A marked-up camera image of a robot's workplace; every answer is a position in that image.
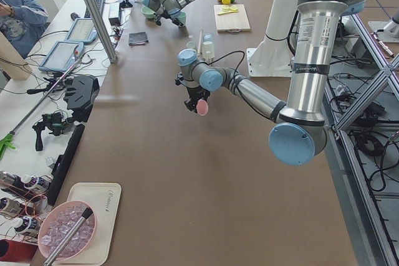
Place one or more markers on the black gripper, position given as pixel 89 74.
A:
pixel 162 14
pixel 195 92

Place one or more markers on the pink cup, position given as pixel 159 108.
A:
pixel 202 107

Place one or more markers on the green cup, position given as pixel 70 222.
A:
pixel 181 19

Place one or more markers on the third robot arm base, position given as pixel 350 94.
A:
pixel 385 31

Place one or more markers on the grey cup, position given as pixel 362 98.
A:
pixel 191 45

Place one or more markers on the light blue cup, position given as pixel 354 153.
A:
pixel 207 38

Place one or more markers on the cream white cup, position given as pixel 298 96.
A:
pixel 208 50

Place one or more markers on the green bowl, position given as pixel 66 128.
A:
pixel 148 13

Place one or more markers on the grey cloth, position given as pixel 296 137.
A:
pixel 137 38

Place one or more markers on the black keyboard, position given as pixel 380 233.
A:
pixel 99 5

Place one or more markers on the bamboo cutting board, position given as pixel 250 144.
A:
pixel 235 22

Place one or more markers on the yellow plastic knife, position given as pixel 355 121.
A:
pixel 226 12

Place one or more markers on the blue teach pendant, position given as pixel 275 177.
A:
pixel 62 56
pixel 82 30

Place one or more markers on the beige plastic tray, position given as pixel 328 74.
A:
pixel 103 198

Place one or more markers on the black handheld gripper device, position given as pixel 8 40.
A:
pixel 54 122

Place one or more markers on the seated person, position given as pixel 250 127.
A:
pixel 23 23

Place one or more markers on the black rectangular bar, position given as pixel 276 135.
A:
pixel 62 165

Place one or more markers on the dark bottle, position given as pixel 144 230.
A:
pixel 36 184
pixel 12 183
pixel 27 226

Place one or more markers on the pink bowl of ice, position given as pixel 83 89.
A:
pixel 59 221

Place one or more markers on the green reacher grabber tool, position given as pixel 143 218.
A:
pixel 6 142

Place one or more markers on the white wire cup holder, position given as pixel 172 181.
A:
pixel 199 42

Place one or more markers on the aluminium frame post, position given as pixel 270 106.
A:
pixel 101 31

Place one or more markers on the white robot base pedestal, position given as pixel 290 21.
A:
pixel 272 57

